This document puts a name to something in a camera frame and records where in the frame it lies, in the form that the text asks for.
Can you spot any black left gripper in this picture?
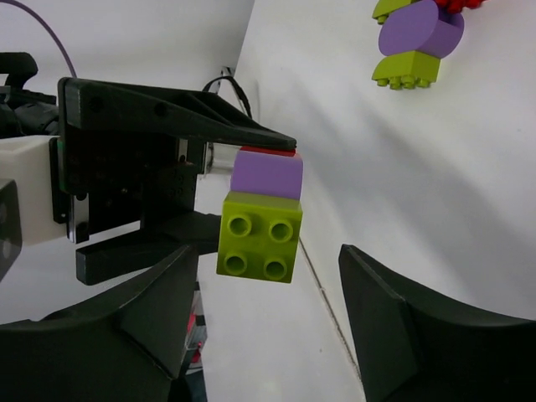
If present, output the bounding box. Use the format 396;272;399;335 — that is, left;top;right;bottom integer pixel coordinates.
57;77;296;286

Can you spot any lime green lego upper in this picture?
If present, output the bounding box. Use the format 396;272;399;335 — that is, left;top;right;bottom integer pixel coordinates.
372;0;418;25

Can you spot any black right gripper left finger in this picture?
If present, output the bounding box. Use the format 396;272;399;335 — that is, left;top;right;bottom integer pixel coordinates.
1;246;198;401

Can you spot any red thin lego piece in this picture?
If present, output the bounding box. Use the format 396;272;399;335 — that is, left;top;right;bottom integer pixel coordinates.
240;146;296;157

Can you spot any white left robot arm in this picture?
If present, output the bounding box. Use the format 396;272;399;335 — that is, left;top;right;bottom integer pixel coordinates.
1;78;302;285

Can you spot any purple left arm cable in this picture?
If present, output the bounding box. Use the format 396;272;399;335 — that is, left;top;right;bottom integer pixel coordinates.
8;0;79;79

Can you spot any lime green curved lego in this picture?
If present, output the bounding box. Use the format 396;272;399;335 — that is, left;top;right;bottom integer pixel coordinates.
372;50;441;90

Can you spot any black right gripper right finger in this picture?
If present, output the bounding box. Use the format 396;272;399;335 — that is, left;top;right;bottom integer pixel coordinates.
338;245;535;401

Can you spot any purple rounded lego brick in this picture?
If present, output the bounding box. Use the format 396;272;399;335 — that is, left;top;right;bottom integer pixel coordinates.
379;1;465;59

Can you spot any red curved lego brick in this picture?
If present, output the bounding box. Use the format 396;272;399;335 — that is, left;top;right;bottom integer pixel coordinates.
435;0;485;14

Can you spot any purple arched lego brick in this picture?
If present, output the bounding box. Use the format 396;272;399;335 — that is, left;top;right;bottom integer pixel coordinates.
230;151;304;200

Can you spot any lime green square lego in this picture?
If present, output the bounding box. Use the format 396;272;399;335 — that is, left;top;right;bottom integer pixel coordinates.
216;191;303;283

